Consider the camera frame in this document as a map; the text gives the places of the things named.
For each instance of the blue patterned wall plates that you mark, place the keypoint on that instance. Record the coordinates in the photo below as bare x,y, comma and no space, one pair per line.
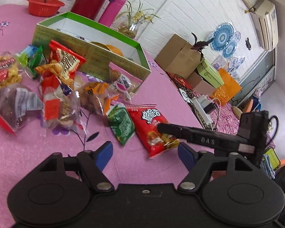
225,40

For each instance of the pink pastry pack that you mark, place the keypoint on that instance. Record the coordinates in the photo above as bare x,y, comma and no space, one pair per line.
122,83

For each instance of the white air conditioner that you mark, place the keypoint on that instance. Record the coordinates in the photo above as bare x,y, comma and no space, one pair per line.
264,17

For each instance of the red plastic basin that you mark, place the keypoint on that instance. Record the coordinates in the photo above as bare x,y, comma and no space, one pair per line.
40,8

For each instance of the pink floral tablecloth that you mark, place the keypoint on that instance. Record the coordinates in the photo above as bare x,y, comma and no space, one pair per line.
130,164

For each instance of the blue green snack pouch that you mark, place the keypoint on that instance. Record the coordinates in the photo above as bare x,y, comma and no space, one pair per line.
26,54

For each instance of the orange gift bag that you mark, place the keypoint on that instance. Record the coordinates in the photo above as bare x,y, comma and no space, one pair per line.
228,90

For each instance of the green lidded box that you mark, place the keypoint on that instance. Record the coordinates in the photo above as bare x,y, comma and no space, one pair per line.
210,74

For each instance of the dark purple leafy plant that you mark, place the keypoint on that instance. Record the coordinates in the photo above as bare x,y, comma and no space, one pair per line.
200,45

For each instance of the glass vase with plant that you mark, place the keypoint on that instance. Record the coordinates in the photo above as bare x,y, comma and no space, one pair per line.
133,17

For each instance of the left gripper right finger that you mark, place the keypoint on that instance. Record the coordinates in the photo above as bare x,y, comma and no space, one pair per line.
230,189

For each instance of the red nut snack bag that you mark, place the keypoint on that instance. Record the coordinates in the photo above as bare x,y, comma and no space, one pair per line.
63,63

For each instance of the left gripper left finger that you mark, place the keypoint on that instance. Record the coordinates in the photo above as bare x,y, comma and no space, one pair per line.
60,189

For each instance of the small brown cardboard box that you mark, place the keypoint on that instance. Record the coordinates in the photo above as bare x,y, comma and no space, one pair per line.
199,85

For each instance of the green candy pouch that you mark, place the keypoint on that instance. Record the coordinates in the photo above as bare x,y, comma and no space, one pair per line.
37,59

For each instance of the green pea snack bag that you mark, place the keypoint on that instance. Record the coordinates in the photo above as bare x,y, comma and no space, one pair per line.
121,123

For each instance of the red chips bag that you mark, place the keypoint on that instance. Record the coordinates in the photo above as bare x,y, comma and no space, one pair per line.
146,119

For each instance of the pink thermos bottle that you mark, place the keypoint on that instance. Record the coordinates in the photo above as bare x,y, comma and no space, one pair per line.
112,10

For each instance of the red label pastry pack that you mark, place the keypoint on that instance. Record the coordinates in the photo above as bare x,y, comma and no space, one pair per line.
61,105

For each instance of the green cardboard snack box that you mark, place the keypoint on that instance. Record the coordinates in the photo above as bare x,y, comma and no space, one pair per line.
76,32

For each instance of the yellow cracker clear pack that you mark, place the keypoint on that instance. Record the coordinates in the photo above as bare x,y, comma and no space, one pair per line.
10,70

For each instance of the white power strip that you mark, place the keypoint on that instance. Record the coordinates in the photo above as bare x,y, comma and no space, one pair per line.
202,107

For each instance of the brown cake clear pack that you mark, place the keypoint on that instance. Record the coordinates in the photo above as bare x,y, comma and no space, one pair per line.
18,106

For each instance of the orange label pastry pack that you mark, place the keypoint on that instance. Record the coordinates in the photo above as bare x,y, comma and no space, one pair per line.
97,97

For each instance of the yellow snack bag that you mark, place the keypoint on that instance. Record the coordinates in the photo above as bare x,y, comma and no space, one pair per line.
109,48

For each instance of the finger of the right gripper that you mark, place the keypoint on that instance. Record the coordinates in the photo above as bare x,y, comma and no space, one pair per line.
207,138

